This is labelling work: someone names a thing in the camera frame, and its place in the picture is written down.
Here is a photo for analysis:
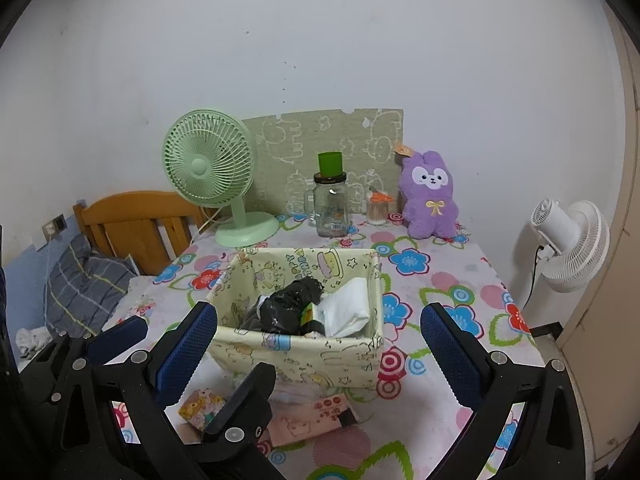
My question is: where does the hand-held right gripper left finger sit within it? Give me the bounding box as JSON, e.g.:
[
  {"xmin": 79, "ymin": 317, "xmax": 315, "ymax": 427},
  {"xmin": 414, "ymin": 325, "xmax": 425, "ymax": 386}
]
[{"xmin": 51, "ymin": 301, "xmax": 219, "ymax": 480}]

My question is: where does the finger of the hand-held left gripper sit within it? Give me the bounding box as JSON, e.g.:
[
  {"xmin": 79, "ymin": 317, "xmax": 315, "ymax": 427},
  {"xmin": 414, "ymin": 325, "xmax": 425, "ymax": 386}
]
[
  {"xmin": 200, "ymin": 362, "xmax": 277, "ymax": 447},
  {"xmin": 22, "ymin": 315, "xmax": 149, "ymax": 411}
]

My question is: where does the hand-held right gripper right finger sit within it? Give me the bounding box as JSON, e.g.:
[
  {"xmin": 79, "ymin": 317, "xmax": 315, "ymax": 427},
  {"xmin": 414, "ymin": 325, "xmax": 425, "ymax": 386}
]
[{"xmin": 420, "ymin": 302, "xmax": 587, "ymax": 480}]

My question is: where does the yellow printed packet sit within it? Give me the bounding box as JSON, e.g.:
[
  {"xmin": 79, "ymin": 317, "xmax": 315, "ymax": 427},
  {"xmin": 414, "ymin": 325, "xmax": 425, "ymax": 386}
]
[{"xmin": 178, "ymin": 387, "xmax": 228, "ymax": 433}]

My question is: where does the clear plastic pack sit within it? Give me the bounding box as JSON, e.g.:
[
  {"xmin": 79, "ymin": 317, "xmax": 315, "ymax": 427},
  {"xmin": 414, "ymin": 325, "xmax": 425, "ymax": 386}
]
[{"xmin": 270, "ymin": 382, "xmax": 326, "ymax": 406}]

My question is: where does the pink printed packet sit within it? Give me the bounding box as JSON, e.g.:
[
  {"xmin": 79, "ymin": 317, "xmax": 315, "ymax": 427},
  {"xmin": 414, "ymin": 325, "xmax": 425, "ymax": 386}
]
[{"xmin": 257, "ymin": 394, "xmax": 358, "ymax": 448}]

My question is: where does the yellow fabric storage box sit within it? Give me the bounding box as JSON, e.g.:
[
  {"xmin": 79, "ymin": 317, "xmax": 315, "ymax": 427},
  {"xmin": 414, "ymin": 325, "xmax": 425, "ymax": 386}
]
[{"xmin": 205, "ymin": 247, "xmax": 387, "ymax": 390}]

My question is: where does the black sock bundle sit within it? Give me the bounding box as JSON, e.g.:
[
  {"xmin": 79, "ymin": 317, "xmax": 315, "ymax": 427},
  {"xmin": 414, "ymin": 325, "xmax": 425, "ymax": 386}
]
[{"xmin": 239, "ymin": 277, "xmax": 326, "ymax": 335}]

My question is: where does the green yellow packet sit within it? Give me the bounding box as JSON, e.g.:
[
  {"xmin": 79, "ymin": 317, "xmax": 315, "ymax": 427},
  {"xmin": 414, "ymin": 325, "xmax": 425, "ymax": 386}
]
[{"xmin": 299, "ymin": 302, "xmax": 326, "ymax": 336}]

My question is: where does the white cloth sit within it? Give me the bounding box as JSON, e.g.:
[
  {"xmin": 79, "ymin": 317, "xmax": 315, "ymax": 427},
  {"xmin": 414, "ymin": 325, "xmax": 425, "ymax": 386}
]
[
  {"xmin": 317, "ymin": 276, "xmax": 373, "ymax": 339},
  {"xmin": 15, "ymin": 326, "xmax": 51, "ymax": 356}
]

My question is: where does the grey plaid pillow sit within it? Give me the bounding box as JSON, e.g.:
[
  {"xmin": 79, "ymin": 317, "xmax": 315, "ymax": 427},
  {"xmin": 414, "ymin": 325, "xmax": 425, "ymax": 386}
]
[{"xmin": 46, "ymin": 234, "xmax": 141, "ymax": 338}]

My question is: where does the white crumpled cloth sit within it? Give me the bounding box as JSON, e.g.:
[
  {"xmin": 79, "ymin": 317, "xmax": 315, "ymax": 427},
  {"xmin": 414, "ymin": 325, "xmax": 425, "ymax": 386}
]
[{"xmin": 15, "ymin": 326, "xmax": 51, "ymax": 356}]

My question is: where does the purple plush bunny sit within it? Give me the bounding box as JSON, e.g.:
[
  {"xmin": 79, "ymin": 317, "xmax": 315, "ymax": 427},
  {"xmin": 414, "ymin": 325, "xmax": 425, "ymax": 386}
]
[{"xmin": 393, "ymin": 143, "xmax": 461, "ymax": 240}]

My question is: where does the small jar orange lid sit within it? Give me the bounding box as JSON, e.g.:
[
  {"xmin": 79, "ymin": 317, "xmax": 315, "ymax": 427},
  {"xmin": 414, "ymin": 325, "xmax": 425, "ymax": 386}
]
[{"xmin": 366, "ymin": 186, "xmax": 391, "ymax": 227}]

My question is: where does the white standing fan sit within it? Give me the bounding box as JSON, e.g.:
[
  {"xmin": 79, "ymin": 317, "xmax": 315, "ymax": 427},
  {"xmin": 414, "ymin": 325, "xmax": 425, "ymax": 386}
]
[{"xmin": 525, "ymin": 198, "xmax": 612, "ymax": 311}]

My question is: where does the green desk fan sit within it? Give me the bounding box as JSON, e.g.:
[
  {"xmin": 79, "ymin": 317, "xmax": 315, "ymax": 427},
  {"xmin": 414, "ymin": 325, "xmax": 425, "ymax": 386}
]
[{"xmin": 161, "ymin": 108, "xmax": 281, "ymax": 249}]

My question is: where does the glass jar mug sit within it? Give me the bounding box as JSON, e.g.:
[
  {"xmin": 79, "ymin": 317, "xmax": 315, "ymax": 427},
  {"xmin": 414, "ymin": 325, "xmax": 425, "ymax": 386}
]
[{"xmin": 303, "ymin": 172, "xmax": 349, "ymax": 239}]

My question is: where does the beige door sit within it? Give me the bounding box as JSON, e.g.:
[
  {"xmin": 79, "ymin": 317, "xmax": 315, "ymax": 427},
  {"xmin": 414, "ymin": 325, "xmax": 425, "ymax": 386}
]
[{"xmin": 555, "ymin": 5, "xmax": 640, "ymax": 471}]

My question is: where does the green plastic cup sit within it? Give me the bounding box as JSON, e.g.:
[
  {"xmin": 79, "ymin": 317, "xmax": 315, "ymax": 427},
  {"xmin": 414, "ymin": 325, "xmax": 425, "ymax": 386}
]
[{"xmin": 318, "ymin": 151, "xmax": 345, "ymax": 176}]

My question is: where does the green printed board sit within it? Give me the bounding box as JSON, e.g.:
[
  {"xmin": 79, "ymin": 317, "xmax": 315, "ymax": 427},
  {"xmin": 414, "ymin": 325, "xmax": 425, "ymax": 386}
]
[{"xmin": 241, "ymin": 107, "xmax": 405, "ymax": 216}]

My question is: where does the white charging cable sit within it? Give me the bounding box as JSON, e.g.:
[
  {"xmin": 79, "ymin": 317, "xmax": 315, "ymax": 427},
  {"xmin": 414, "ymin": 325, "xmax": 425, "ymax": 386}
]
[{"xmin": 42, "ymin": 232, "xmax": 56, "ymax": 331}]

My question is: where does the black fan cable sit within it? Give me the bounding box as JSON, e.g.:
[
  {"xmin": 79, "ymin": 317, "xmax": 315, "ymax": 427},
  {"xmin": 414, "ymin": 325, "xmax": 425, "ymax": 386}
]
[{"xmin": 525, "ymin": 245, "xmax": 546, "ymax": 311}]

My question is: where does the wall outlet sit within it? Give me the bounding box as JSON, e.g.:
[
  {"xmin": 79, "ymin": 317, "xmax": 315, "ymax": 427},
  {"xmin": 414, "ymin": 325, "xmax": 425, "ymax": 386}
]
[{"xmin": 41, "ymin": 214, "xmax": 67, "ymax": 241}]

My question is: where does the white fan cord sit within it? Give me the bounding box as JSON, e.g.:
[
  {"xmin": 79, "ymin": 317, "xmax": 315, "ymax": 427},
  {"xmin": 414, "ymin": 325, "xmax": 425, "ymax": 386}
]
[{"xmin": 197, "ymin": 207, "xmax": 221, "ymax": 236}]

